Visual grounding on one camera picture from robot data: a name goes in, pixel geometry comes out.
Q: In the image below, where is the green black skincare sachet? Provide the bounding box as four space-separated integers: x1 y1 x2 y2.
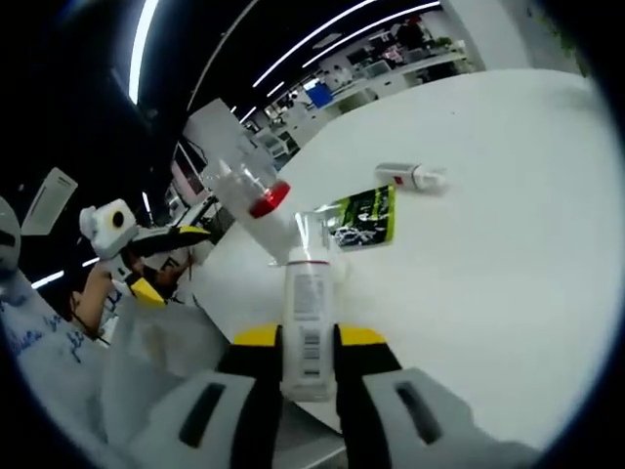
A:
316 184 397 251

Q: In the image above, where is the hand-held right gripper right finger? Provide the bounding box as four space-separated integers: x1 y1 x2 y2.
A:
332 321 489 469

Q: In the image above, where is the white worn device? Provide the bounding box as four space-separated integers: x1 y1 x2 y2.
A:
0 194 23 276

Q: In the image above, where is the white ceiling air vent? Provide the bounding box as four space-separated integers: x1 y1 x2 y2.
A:
21 167 79 235

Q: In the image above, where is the white mesh chair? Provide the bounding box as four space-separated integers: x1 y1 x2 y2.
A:
102 292 236 441

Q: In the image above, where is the skincare pump bottle red collar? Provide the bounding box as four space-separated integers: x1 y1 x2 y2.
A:
200 154 307 269

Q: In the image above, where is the blue storage bin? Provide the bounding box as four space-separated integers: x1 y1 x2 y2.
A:
303 80 333 108

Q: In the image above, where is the pink screen monitor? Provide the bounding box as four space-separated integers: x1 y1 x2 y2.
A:
170 144 207 197

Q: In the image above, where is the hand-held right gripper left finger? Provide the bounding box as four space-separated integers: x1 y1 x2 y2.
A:
131 322 284 469

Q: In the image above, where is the long ceiling light strip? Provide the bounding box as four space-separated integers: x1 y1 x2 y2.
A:
253 0 387 89
302 0 440 69

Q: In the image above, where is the small white skincare bottle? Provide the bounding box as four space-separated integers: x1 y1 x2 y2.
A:
374 162 448 194
278 209 353 405

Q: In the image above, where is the wide bright ceiling light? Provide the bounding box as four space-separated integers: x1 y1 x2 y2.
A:
129 0 163 107

